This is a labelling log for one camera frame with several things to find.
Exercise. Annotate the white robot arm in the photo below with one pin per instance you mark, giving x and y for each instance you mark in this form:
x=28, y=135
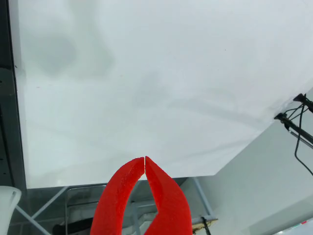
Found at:
x=7, y=208

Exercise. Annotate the black aluminium rail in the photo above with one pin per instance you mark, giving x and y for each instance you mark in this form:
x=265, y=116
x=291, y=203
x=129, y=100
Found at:
x=7, y=36

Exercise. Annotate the grey metal frame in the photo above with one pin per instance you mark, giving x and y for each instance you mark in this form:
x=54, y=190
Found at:
x=203, y=200

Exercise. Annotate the black folding stand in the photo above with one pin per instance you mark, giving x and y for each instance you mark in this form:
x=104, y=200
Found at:
x=303, y=133

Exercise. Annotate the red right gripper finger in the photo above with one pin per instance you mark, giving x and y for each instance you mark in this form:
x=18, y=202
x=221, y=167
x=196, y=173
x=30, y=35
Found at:
x=171, y=203

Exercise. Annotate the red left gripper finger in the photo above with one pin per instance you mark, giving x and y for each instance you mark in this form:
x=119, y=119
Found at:
x=112, y=200

